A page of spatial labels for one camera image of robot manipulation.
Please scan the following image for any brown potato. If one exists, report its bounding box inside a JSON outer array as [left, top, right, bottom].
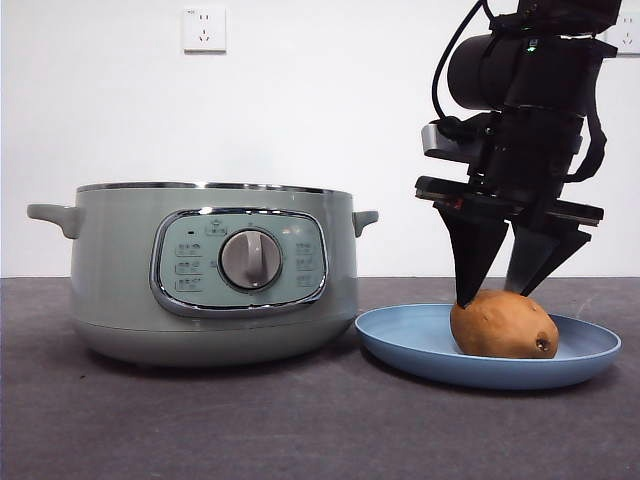
[[449, 290, 560, 360]]

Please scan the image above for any pale green electric steamer pot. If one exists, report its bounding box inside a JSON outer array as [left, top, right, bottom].
[[27, 182, 380, 370]]

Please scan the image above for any black cable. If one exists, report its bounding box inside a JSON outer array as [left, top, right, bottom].
[[564, 107, 609, 184], [431, 0, 494, 124]]

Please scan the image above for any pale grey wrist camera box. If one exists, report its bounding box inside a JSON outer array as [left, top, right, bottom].
[[420, 115, 501, 167]]

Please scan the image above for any white wall socket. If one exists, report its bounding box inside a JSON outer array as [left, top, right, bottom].
[[606, 13, 640, 57], [182, 6, 227, 55]]

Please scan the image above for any blue round plate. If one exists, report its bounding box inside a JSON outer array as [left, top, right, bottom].
[[354, 303, 623, 391]]

